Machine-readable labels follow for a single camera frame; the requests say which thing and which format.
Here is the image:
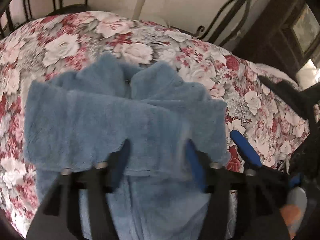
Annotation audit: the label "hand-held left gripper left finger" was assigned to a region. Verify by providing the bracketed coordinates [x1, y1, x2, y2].
[26, 139, 132, 240]

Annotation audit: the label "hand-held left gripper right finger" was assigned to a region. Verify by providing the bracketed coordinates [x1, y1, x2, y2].
[186, 139, 288, 240]

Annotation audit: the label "floral bedsheet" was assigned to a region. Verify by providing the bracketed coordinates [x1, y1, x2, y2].
[0, 10, 312, 233]

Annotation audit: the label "orange and white object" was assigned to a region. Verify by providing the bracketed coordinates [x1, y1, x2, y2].
[279, 187, 308, 240]

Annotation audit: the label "framed picture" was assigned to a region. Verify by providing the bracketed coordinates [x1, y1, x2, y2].
[290, 5, 320, 60]

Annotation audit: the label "dark wooden cabinet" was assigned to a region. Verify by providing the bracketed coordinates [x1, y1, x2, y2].
[234, 0, 320, 87]

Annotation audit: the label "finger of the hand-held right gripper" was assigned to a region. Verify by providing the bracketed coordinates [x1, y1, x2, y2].
[289, 174, 304, 189]
[229, 129, 291, 191]

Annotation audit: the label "blue fleece garment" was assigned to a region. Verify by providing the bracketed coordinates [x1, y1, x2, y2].
[24, 52, 232, 240]

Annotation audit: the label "black metal bed frame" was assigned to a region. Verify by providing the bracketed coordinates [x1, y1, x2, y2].
[0, 0, 284, 46]

